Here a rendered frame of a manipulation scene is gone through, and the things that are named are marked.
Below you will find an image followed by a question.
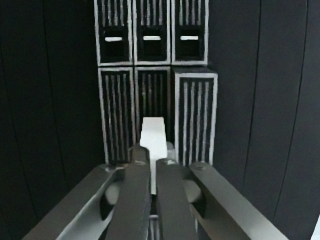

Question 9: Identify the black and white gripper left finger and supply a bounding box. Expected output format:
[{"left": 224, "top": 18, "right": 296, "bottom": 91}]
[{"left": 22, "top": 118, "right": 154, "bottom": 240}]

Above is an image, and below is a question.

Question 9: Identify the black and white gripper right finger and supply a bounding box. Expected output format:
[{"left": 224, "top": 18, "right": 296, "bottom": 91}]
[{"left": 153, "top": 117, "right": 288, "bottom": 240}]

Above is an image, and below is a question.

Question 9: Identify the black server rack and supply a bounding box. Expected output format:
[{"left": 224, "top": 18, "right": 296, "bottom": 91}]
[{"left": 0, "top": 0, "right": 320, "bottom": 240}]

